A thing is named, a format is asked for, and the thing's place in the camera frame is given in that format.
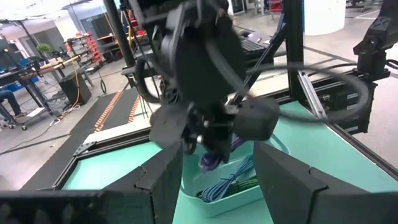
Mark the small green potted plant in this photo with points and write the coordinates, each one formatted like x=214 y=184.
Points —
x=45 y=48

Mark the shelf with red bins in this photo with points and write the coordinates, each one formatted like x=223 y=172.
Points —
x=91 y=46

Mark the black floor cabinet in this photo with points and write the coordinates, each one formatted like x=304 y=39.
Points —
x=74 y=88

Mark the person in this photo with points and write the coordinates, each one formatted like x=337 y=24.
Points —
x=9 y=98

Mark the black keyboard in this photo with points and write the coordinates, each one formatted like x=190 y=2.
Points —
x=252 y=45

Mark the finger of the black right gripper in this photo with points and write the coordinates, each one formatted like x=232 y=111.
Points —
x=199 y=137
x=222 y=143

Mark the black aluminium table frame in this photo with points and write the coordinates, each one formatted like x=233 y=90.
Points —
x=293 y=46

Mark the black hazard-striped floor mat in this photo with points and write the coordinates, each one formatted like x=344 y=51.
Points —
x=84 y=124
x=122 y=109

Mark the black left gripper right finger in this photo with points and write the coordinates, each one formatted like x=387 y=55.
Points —
x=295 y=193

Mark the white round column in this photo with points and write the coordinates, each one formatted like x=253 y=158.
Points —
x=325 y=17

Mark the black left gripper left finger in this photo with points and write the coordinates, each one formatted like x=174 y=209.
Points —
x=124 y=205

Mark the teal plastic bin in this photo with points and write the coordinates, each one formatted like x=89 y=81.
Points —
x=217 y=207

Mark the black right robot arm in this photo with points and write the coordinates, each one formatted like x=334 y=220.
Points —
x=199 y=62

